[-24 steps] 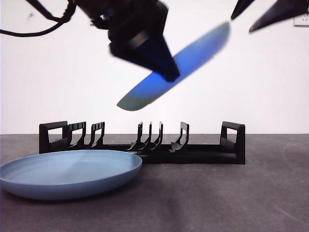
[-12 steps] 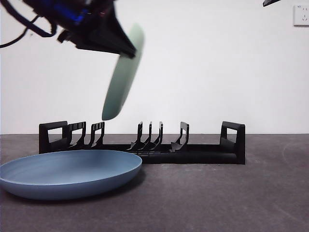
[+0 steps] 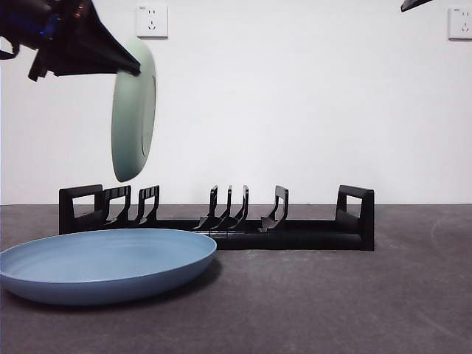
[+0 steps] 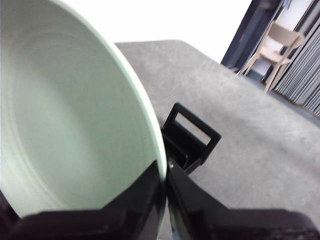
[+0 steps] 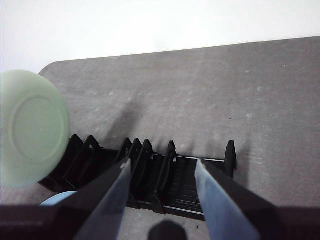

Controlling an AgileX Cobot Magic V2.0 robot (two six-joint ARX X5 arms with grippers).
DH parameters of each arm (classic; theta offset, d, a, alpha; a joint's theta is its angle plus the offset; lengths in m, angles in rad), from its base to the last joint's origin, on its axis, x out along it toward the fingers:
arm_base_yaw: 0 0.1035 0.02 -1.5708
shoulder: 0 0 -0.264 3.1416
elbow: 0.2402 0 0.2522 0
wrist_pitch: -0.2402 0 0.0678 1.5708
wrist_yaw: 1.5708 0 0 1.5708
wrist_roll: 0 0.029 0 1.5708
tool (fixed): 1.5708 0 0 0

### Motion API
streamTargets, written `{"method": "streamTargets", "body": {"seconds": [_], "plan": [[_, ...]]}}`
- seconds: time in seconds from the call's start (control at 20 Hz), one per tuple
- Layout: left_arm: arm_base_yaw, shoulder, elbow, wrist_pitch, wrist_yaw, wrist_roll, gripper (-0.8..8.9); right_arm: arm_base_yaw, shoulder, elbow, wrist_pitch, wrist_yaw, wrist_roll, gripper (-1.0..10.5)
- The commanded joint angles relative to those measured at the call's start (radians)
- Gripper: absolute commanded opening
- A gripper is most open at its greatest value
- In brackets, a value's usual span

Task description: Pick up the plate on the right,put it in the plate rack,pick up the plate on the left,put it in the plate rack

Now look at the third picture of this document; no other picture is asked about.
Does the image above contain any black plate rack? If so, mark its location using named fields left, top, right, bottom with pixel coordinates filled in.
left=58, top=184, right=376, bottom=253

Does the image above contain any white wall socket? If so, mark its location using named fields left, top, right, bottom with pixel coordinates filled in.
left=136, top=4, right=170, bottom=39
left=448, top=7, right=472, bottom=41

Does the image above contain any green round plate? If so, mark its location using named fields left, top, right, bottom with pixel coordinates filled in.
left=111, top=34, right=158, bottom=183

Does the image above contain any blue round plate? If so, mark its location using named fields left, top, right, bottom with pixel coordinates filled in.
left=0, top=228, right=218, bottom=307

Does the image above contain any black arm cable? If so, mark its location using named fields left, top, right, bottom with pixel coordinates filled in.
left=0, top=43, right=21, bottom=61

